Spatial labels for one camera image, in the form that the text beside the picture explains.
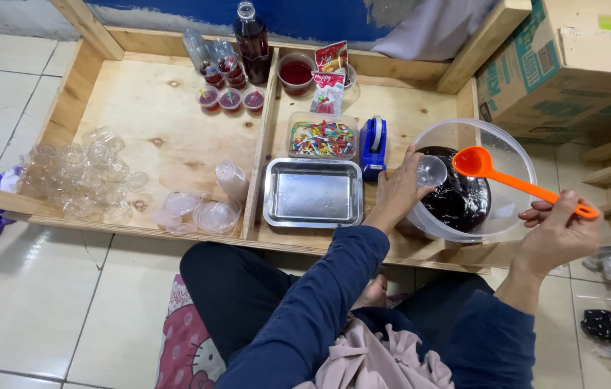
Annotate blue tape dispenser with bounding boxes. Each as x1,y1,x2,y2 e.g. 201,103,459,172
359,115,389,182

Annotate stacks of filled jelly cups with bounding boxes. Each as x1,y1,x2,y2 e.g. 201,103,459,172
199,53,249,90

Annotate pile of clear round lids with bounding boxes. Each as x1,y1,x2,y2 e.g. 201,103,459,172
150,191,242,237

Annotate cardboard carton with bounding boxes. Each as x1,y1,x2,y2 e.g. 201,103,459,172
476,0,611,146

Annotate sleeve of stacked clear cups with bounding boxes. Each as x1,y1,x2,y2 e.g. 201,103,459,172
181,27,237,72

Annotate filled jelly cup with pick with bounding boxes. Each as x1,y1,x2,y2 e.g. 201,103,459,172
218,88,243,114
196,85,223,112
242,86,266,115

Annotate large clear plastic bowl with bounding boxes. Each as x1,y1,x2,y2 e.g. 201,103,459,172
405,118,538,244

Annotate red and orange sachet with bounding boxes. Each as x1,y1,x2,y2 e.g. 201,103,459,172
314,40,350,75

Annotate clear tub of red liquid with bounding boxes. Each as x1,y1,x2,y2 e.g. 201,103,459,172
276,52,318,97

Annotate small clear cup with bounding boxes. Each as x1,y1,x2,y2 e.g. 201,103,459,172
416,156,449,189

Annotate pink cartoon mat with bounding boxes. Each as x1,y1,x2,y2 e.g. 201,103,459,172
154,273,227,389

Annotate dark red jelly liquid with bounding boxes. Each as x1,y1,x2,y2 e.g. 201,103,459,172
417,146,492,234

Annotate sleeve of clear lids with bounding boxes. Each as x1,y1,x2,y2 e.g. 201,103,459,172
214,160,251,205

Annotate person's dark trousers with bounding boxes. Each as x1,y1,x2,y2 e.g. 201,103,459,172
179,241,506,389

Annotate orange plastic ladle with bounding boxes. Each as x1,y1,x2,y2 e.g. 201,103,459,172
452,146,600,220

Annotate person's left hand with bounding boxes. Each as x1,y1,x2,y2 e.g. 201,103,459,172
364,145,437,234

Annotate pale pink garment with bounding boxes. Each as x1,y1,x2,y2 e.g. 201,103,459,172
293,318,455,389

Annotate white and red sachet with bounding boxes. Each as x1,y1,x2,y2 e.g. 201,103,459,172
309,71,346,116

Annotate grey cloth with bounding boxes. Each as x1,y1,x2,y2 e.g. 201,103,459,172
371,0,502,62

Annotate rectangular metal tray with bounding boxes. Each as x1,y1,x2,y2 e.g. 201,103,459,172
262,157,365,229

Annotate wooden partitioned tray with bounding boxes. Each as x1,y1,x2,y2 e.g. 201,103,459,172
0,0,534,275

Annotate pile of empty clear cups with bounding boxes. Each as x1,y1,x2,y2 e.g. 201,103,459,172
15,125,150,225

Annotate clear box of colourful picks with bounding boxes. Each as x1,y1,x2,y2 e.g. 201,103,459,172
287,111,359,162

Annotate bottle of dark red syrup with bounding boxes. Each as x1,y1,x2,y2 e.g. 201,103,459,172
232,0,273,85

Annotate person's foot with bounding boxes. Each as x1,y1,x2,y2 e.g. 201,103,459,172
351,273,389,312

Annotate person's right hand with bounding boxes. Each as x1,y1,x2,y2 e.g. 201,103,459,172
513,189,605,280

